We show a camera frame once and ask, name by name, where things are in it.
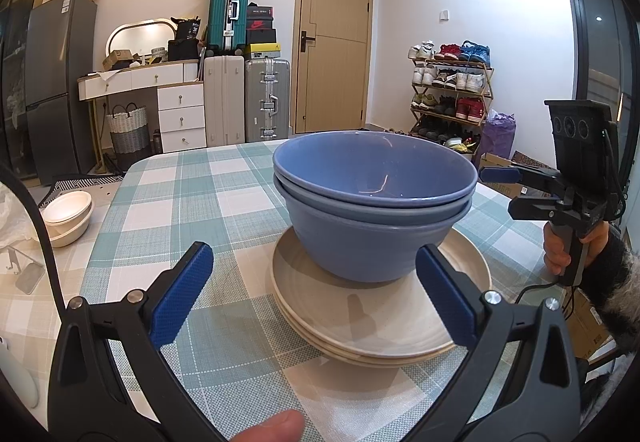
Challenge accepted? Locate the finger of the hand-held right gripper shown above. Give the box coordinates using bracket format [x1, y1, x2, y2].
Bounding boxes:
[479, 165, 570, 197]
[507, 195, 577, 224]

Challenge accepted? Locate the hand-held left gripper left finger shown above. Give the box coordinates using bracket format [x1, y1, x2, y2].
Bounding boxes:
[47, 242, 226, 442]

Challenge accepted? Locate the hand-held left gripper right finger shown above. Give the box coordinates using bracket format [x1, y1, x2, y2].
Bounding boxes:
[415, 243, 583, 442]

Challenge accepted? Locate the blue bowl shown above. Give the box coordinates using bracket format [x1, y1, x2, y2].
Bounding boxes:
[273, 175, 476, 225]
[285, 202, 473, 284]
[272, 131, 479, 209]

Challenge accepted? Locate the person's right hand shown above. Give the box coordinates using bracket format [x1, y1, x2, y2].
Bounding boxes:
[543, 221, 615, 277]

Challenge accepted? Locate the person's left hand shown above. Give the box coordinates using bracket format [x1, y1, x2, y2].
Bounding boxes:
[232, 409, 306, 442]

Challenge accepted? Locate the printed cardboard box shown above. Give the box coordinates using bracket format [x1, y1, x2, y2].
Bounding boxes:
[477, 151, 526, 195]

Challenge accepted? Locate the purple plastic bag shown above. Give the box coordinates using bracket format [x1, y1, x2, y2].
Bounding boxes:
[472, 110, 517, 168]

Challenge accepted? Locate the white trash bin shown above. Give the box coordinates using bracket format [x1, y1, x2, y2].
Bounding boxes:
[440, 136, 483, 168]

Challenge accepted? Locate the black framed glass door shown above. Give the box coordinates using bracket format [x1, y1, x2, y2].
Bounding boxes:
[567, 0, 638, 203]

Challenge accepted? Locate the teal checked tablecloth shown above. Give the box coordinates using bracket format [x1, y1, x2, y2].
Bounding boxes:
[0, 141, 571, 442]

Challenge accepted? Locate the wooden shoe rack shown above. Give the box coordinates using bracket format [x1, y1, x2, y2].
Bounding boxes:
[407, 55, 496, 145]

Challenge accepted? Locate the small white bowl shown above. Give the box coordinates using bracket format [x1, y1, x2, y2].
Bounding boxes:
[47, 217, 93, 248]

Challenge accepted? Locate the flat cardboard box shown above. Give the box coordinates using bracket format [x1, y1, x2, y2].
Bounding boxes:
[562, 287, 623, 363]

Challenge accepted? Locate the shoe rack with shoes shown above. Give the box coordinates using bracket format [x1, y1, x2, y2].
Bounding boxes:
[407, 40, 493, 145]

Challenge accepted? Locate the small white plate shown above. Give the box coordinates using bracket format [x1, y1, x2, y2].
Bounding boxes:
[42, 192, 93, 225]

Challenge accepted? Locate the black and cream patterned rug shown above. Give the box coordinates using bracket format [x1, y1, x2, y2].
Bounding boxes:
[47, 176, 123, 195]

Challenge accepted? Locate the metal phone stand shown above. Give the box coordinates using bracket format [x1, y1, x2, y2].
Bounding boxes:
[0, 245, 46, 295]

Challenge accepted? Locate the woven laundry basket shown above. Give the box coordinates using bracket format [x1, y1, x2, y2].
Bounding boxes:
[106, 103, 152, 157]

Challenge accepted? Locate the white vanity desk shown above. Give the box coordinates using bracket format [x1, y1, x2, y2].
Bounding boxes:
[77, 60, 207, 173]

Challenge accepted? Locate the white plastic bag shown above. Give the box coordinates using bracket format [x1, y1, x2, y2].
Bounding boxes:
[0, 182, 41, 248]

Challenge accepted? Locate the white rounded object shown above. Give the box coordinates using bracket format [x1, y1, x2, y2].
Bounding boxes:
[0, 337, 38, 408]

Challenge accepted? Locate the wooden door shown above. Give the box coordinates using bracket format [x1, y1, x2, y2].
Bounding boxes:
[291, 0, 375, 134]

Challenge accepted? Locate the beige suitcase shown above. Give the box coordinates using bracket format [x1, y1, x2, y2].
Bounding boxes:
[202, 55, 247, 146]

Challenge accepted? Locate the silver suitcase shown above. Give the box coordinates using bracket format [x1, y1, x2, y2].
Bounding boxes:
[244, 58, 292, 142]

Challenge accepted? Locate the small open cardboard box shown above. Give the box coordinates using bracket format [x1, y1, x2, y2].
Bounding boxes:
[102, 50, 133, 70]

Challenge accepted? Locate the black storage case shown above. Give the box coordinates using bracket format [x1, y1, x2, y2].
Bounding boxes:
[167, 39, 200, 62]

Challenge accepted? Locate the grey refrigerator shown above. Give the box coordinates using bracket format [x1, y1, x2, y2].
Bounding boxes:
[25, 0, 98, 185]

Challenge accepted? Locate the oval mirror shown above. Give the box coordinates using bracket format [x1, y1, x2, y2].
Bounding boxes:
[105, 18, 177, 60]

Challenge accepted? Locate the black printed bag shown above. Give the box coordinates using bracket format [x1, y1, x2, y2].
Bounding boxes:
[172, 17, 202, 42]

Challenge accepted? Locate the teal suitcase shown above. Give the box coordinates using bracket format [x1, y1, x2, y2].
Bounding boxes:
[207, 0, 249, 57]

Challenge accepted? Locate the right hand-held gripper cable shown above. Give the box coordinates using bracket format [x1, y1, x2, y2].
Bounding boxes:
[514, 279, 576, 318]

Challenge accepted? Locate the hand-held gripper cable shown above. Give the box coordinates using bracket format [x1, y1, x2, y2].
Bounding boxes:
[514, 279, 576, 318]
[0, 162, 68, 318]

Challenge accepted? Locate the left hand-held gripper cable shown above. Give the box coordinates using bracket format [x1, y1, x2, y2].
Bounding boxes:
[0, 162, 68, 318]

